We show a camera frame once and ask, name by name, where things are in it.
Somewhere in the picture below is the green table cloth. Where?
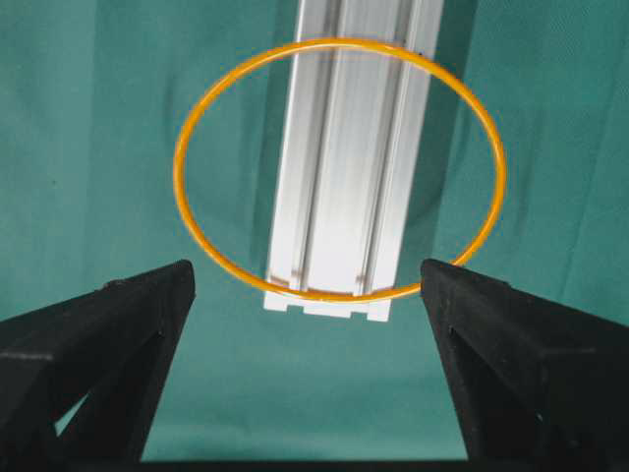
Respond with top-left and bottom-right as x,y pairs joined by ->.
1,1 -> 628,460

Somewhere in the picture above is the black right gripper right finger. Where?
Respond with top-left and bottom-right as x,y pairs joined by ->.
421,259 -> 628,471

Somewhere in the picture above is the orange rubber band ring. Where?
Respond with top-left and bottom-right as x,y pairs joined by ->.
173,37 -> 507,302

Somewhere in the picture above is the silver aluminium extrusion rail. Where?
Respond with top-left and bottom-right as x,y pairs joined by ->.
262,0 -> 447,324

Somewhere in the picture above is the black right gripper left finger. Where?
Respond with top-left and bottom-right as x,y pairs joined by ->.
1,260 -> 196,471

